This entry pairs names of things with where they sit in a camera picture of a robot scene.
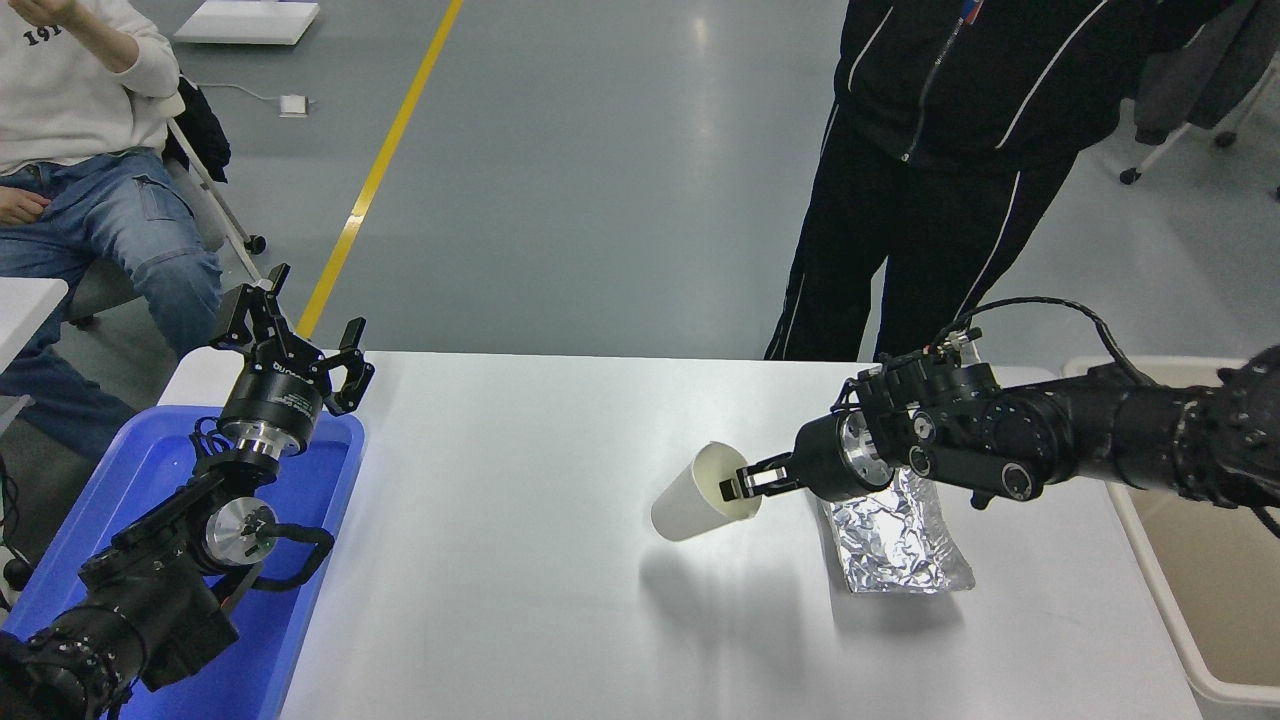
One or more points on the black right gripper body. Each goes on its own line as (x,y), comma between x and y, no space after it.
(822,460)

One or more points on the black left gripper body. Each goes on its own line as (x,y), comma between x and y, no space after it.
(275,395)

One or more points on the white paper cup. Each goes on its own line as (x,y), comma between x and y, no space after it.
(690,500)

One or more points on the silver foil tray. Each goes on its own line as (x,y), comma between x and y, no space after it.
(895,545)

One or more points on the person's left forearm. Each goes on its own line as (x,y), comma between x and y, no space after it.
(95,45)

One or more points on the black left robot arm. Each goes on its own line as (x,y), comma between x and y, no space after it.
(150,600)

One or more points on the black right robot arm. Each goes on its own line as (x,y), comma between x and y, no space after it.
(1100,430)

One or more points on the large pale dustbin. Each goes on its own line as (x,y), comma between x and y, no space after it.
(1220,590)

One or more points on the person's right hand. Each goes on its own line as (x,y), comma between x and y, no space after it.
(20,208)

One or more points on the person's left hand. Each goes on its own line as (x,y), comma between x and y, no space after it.
(40,10)

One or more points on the blue plastic tray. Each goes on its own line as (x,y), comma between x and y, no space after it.
(130,470)

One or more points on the person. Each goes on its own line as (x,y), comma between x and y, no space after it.
(950,150)
(100,200)

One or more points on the black garment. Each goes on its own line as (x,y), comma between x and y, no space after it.
(200,130)

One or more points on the white power adapter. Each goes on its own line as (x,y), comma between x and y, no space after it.
(294,106)

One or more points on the white side table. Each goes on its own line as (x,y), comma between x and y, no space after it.
(25,305)

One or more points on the flat white board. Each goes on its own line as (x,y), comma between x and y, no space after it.
(245,20)

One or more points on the office chair with castors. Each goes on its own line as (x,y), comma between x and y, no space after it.
(1129,176)

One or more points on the dark grey garment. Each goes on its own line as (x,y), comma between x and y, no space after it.
(1200,80)

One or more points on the white frame chair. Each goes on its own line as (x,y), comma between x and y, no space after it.
(215,195)

